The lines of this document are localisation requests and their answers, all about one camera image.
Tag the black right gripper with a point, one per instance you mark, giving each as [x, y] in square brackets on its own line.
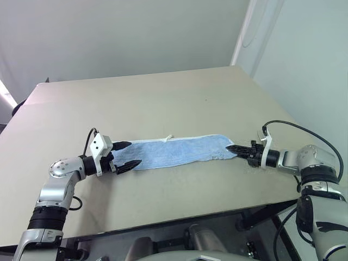
[255, 157]

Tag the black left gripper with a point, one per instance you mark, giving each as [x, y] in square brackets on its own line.
[107, 164]

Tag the light blue towel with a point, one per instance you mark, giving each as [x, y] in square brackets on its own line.
[174, 153]

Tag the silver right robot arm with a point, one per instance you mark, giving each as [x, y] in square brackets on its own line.
[307, 159]

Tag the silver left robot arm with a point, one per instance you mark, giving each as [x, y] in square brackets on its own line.
[54, 190]

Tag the dark grey rounded shape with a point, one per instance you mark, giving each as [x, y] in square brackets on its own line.
[204, 237]

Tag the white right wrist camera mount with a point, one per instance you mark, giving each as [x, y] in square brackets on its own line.
[266, 149]

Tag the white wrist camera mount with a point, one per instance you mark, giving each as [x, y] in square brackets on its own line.
[266, 149]
[98, 145]

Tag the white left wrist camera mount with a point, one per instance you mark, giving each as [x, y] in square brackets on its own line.
[98, 145]

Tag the black table frame bar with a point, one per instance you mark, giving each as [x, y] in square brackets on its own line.
[261, 214]

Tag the white corner post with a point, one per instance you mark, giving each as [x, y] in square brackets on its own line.
[242, 35]

